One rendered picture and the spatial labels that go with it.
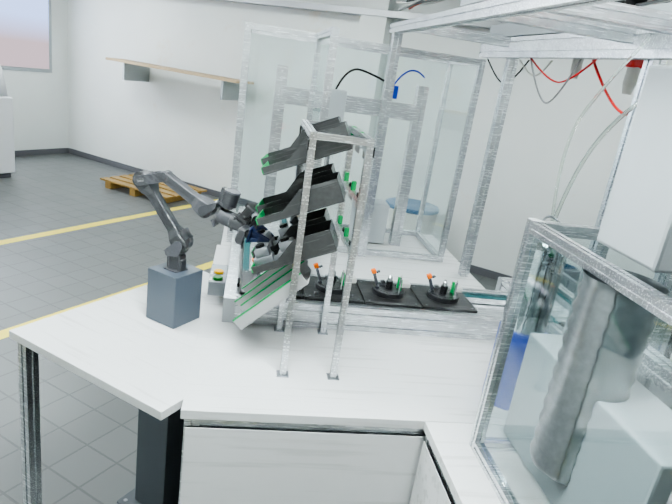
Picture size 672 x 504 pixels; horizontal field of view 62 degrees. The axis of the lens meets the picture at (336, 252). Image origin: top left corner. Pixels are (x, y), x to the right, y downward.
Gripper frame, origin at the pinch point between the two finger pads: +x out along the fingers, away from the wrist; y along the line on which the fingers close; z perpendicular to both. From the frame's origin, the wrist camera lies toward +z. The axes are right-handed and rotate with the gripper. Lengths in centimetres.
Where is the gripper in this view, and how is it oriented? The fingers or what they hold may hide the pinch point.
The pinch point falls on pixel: (262, 234)
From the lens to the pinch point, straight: 198.5
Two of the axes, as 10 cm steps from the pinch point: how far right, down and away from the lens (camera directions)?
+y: 2.1, -3.5, 9.1
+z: 3.6, -8.4, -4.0
